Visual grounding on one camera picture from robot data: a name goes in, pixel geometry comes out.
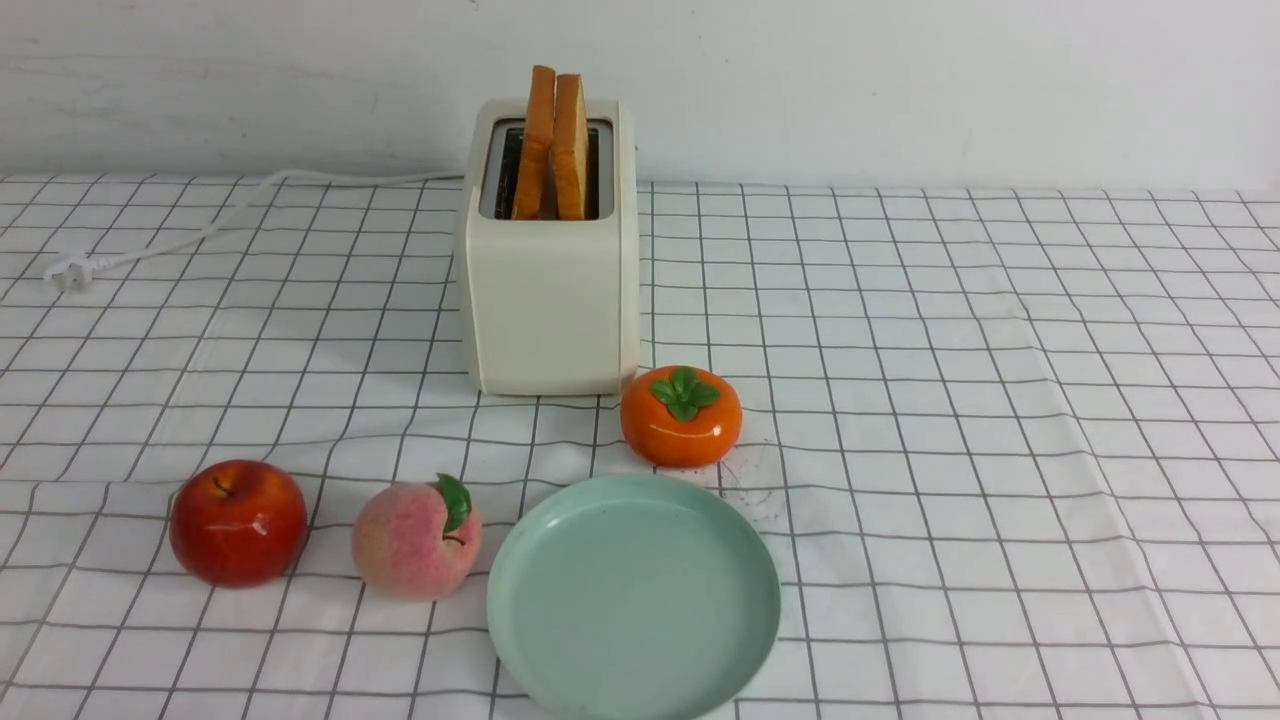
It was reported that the pink peach with leaf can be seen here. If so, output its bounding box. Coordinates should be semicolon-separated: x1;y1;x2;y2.
351;473;483;601

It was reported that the orange persimmon with green leaves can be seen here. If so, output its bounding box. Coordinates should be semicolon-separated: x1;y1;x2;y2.
620;365;744;468

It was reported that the white power cable with plug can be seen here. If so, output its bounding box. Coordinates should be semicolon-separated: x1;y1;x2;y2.
44;169;467;293

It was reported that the red apple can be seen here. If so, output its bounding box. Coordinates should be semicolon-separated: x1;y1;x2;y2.
169;459;308;588

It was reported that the toast slice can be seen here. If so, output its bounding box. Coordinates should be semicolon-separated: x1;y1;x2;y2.
550;74;589;222
511;65;556;220

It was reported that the cream white toaster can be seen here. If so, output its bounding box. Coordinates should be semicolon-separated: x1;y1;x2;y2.
454;97;640;396

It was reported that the light green plate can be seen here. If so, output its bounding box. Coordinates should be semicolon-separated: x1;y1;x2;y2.
486;473;782;719

